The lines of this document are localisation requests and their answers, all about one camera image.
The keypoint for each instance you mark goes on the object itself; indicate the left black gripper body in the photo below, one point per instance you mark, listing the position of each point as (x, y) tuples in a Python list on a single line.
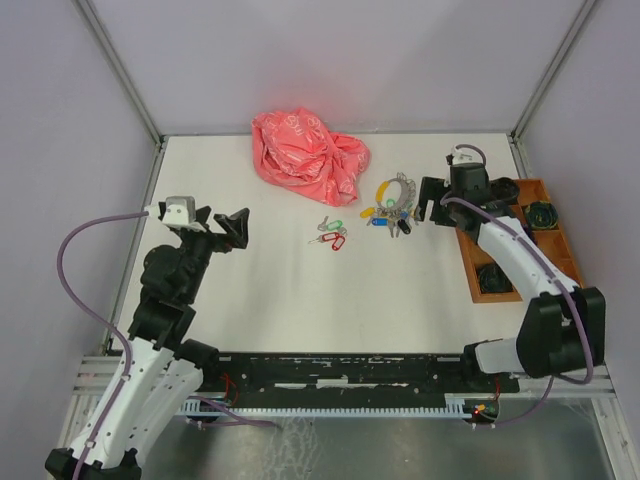
[(198, 247)]

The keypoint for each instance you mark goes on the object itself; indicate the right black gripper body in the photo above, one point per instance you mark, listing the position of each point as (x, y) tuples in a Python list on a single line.
[(453, 207)]

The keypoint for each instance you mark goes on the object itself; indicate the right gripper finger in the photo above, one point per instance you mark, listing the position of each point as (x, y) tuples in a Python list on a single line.
[(432, 190), (421, 214)]

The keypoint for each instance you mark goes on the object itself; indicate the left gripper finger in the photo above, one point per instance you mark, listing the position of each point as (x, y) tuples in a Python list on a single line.
[(235, 228), (203, 214)]

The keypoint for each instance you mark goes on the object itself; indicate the large metal keyring with keys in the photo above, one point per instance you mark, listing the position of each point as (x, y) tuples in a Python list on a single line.
[(394, 205)]

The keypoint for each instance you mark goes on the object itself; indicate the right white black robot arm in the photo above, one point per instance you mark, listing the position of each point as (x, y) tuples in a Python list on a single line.
[(562, 333)]

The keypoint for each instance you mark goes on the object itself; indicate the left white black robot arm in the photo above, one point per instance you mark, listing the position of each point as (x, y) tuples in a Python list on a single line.
[(159, 368)]

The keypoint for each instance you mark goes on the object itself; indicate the green black coiled item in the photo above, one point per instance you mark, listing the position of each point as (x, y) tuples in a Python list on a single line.
[(541, 216)]

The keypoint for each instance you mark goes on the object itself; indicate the green tag key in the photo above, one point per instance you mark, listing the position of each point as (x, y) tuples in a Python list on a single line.
[(329, 225)]

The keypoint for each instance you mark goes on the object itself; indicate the crumpled pink cloth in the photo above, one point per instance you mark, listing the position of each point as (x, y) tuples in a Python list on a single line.
[(296, 151)]

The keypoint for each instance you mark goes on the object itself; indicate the wooden compartment tray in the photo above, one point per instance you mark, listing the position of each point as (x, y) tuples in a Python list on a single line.
[(553, 243)]

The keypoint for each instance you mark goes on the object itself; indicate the black coiled item lower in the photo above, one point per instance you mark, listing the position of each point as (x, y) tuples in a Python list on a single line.
[(492, 280)]

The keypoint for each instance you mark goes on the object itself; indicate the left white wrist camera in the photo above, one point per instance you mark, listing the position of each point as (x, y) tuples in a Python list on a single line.
[(179, 212)]

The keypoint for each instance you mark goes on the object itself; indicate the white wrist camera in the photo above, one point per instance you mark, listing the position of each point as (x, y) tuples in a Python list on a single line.
[(462, 155), (179, 212)]

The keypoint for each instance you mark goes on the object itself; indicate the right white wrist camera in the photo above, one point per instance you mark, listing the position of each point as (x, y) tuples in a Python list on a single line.
[(462, 155)]

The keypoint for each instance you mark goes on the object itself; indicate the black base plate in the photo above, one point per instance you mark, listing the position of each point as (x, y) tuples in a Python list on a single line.
[(344, 381)]

